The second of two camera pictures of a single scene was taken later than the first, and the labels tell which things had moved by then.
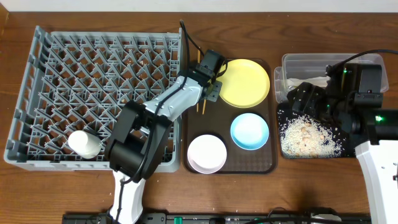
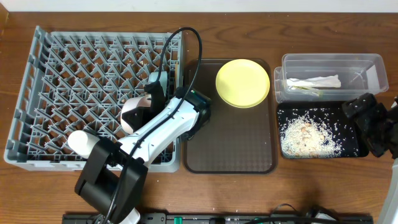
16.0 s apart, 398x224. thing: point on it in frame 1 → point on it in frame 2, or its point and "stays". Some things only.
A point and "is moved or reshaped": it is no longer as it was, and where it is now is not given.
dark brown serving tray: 216,119 stays
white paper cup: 85,144 stays
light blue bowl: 249,131 → 153,76
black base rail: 342,218 stays
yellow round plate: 245,83 stays
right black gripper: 306,99 → 376,109
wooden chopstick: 199,57 → 176,75
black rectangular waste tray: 303,136 stays
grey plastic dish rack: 79,81 stays
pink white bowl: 206,154 is moved or reshaped
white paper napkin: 318,81 stays
